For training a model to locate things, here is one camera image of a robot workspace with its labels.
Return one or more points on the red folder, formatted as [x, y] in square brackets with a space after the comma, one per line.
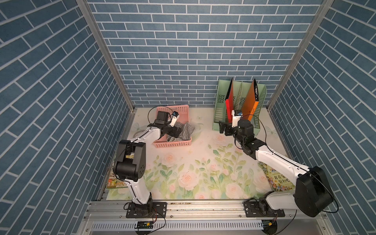
[229, 101]

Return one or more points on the picture book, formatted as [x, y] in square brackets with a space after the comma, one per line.
[114, 182]
[277, 181]

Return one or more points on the grey striped dishcloth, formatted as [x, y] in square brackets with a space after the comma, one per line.
[185, 135]

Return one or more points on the clear tape roll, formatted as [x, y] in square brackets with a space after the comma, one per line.
[140, 133]

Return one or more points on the pink perforated plastic basket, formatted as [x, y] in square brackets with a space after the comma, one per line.
[184, 117]

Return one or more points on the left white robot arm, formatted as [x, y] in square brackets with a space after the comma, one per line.
[130, 162]

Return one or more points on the green file organizer rack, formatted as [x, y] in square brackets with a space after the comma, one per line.
[240, 92]

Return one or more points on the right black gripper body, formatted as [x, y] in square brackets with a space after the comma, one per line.
[231, 130]

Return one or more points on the small black controller board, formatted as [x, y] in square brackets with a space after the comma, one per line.
[148, 225]

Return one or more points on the orange folder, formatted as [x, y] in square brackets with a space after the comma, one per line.
[251, 102]

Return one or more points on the aluminium rail frame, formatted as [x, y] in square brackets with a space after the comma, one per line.
[199, 217]

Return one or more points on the left picture book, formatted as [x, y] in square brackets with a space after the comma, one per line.
[114, 182]

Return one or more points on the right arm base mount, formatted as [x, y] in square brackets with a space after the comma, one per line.
[255, 208]

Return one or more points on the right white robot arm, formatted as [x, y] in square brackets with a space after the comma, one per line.
[312, 192]

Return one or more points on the right picture book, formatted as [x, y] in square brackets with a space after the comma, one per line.
[277, 181]

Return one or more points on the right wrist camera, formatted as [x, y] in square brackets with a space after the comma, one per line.
[236, 117]

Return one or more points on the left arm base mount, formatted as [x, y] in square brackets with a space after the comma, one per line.
[154, 210]

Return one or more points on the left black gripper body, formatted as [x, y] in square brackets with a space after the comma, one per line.
[169, 129]

